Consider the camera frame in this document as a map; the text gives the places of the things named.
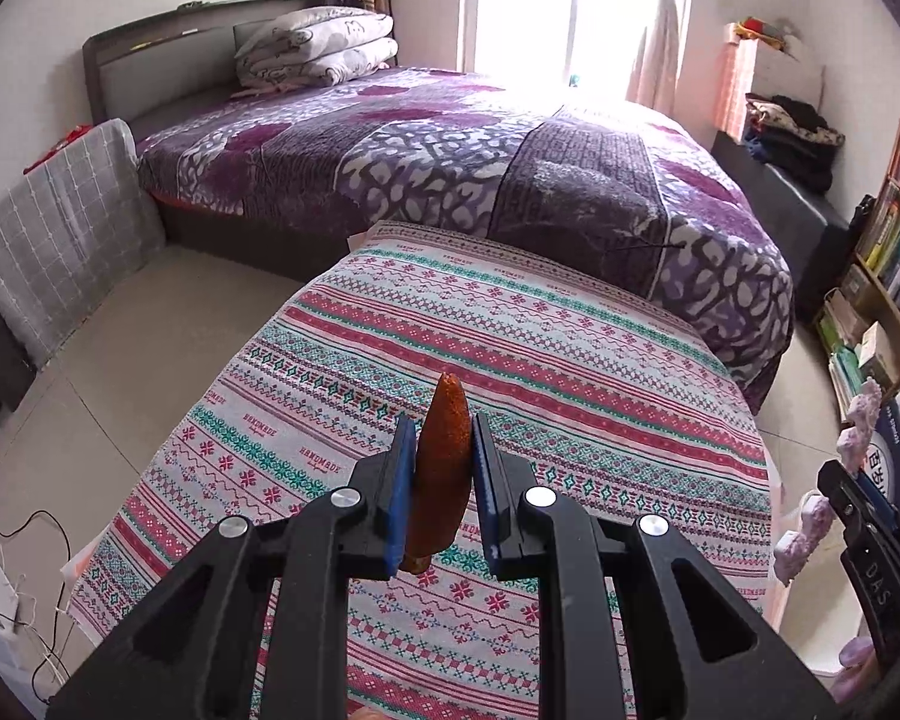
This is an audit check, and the person's right hand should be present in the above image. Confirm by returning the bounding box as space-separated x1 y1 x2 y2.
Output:
829 635 881 704

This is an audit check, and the wooden bookshelf with books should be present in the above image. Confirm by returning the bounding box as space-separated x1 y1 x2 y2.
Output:
814 119 900 410

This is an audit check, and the patterned striped tablecloth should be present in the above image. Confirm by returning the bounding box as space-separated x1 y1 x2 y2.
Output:
68 223 779 718

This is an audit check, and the black leather bench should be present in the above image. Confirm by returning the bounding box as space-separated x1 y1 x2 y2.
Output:
710 132 852 323

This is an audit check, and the folded clothes pile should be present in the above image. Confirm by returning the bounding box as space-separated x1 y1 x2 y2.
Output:
741 94 845 195

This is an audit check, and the grey checked cloth cover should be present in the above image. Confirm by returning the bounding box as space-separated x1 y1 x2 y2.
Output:
0 119 165 366

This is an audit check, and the white drawer cabinet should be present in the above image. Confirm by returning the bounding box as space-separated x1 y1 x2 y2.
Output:
713 23 824 142

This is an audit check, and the purple patterned bed blanket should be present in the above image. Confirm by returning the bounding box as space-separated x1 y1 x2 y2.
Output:
137 68 793 408

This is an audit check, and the pink curtain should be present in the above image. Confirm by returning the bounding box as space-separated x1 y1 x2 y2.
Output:
628 0 691 115

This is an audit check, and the dark bed headboard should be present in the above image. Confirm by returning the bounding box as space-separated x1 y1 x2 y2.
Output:
82 0 326 138

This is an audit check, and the folded white quilt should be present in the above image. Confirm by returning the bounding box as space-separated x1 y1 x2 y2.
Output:
233 5 398 91

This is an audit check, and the white cable on floor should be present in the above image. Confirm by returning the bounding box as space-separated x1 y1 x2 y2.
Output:
0 475 77 706

